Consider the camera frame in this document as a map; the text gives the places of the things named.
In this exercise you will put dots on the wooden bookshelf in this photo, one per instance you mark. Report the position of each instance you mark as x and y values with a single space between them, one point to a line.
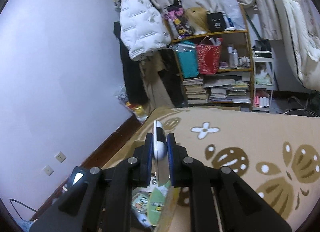
236 54

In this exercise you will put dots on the teal bag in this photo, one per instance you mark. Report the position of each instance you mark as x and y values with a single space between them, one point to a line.
187 56

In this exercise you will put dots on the wall socket lower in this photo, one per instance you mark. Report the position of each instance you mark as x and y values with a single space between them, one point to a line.
48 170

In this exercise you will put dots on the white trolley rack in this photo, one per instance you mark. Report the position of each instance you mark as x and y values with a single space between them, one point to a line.
263 81

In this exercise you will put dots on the cardboard box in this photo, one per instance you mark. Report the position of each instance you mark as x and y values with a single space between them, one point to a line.
167 216

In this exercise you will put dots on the white remote control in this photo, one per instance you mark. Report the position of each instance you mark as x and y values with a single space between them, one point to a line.
160 154

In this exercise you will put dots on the black box with 40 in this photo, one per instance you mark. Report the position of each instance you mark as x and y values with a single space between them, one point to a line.
216 22

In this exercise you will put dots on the beige patterned blanket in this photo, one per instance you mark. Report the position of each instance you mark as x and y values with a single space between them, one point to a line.
276 155

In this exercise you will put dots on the snack bags on floor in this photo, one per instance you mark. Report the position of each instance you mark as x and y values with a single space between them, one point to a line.
135 109

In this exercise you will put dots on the green oval Pochacco remote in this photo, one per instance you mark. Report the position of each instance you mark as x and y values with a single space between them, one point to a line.
157 201

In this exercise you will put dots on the blonde wig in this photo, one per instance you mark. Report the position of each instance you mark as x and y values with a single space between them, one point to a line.
197 19

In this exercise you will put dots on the stack of books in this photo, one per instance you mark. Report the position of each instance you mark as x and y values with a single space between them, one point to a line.
219 89

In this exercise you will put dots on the red tote bag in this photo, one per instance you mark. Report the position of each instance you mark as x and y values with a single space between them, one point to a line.
208 56

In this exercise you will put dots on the cartoon earbud case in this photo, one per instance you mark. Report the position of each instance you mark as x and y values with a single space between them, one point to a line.
140 200

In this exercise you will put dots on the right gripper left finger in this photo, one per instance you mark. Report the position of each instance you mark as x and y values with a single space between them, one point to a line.
101 200

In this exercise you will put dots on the white puffer jacket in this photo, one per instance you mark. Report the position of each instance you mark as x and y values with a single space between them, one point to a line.
142 28

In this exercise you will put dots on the wall socket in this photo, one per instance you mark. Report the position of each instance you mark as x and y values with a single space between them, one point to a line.
60 157
48 170

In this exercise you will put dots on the wall socket upper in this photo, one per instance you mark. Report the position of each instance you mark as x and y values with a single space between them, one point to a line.
60 157

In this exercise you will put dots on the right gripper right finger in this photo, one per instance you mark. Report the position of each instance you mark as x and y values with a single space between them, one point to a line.
219 199

